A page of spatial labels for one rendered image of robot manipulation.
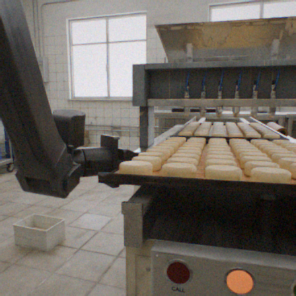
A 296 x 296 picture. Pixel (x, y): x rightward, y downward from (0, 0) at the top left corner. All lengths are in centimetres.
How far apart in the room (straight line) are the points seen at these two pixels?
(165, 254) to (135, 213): 7
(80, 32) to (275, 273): 505
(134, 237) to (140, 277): 9
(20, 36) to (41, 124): 11
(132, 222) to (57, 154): 14
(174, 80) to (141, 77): 14
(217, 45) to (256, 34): 13
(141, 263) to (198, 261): 10
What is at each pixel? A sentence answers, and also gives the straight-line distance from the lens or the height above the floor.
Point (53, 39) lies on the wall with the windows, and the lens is 544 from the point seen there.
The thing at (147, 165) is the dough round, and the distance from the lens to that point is 42.
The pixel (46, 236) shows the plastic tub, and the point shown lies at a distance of 218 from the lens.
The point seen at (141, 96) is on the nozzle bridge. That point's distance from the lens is 112.
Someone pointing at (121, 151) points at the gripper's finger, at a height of 94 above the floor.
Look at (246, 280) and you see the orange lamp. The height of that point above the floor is 82.
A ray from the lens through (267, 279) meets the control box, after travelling 43.
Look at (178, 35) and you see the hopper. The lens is 116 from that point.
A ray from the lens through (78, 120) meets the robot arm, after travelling 51.
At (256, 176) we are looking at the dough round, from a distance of 41.
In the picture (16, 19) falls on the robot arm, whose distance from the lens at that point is 33.
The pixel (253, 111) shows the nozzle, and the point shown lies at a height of 100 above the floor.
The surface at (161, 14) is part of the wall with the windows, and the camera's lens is 468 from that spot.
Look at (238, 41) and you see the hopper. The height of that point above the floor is 125.
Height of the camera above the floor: 105
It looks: 9 degrees down
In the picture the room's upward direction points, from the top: straight up
